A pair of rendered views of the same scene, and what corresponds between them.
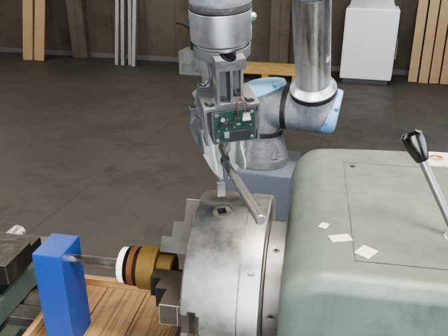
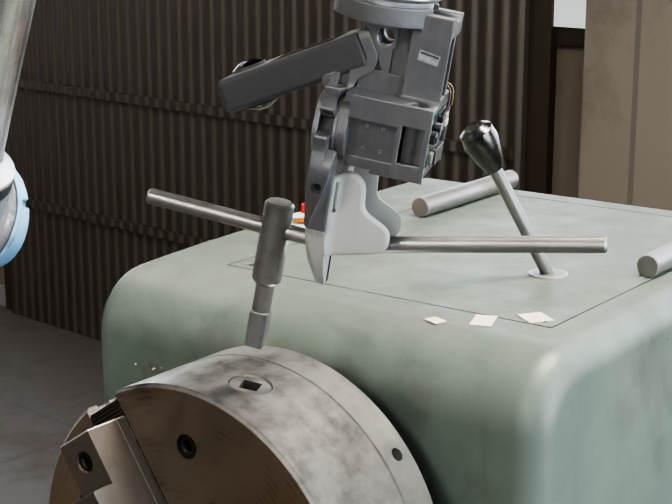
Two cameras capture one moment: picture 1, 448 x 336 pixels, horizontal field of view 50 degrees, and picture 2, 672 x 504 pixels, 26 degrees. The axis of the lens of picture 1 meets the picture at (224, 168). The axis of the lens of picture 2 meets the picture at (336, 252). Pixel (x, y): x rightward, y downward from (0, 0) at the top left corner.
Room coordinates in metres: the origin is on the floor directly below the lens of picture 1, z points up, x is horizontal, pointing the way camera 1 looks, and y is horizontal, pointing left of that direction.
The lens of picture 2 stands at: (0.19, 0.91, 1.60)
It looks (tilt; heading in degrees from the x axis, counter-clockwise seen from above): 14 degrees down; 296
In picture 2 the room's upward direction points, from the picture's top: straight up
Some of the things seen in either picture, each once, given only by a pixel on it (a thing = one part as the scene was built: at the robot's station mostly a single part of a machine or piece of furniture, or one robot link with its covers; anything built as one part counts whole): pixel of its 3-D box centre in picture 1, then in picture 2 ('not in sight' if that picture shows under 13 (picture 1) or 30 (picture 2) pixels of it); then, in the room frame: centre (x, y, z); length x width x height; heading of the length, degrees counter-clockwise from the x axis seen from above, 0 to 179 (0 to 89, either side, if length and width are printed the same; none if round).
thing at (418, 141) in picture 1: (415, 145); (481, 147); (0.64, -0.27, 1.38); 0.04 x 0.03 x 0.05; 80
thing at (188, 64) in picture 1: (197, 46); not in sight; (7.74, 0.41, 0.37); 0.78 x 0.65 x 0.75; 164
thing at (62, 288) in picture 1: (63, 291); not in sight; (0.80, 0.33, 1.00); 0.08 x 0.06 x 0.23; 170
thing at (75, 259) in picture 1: (97, 261); not in sight; (0.79, 0.25, 1.08); 0.13 x 0.07 x 0.07; 80
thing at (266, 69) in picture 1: (269, 71); not in sight; (7.38, -0.70, 0.06); 1.21 x 0.84 x 0.11; 74
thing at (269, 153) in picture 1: (261, 143); not in sight; (1.26, -0.11, 1.15); 0.15 x 0.15 x 0.10
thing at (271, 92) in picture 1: (265, 103); not in sight; (1.26, -0.11, 1.27); 0.13 x 0.12 x 0.14; 69
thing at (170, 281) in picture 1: (175, 299); not in sight; (0.67, 0.08, 1.09); 0.12 x 0.11 x 0.05; 170
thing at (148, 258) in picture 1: (151, 267); not in sight; (0.77, 0.14, 1.08); 0.09 x 0.09 x 0.09; 80
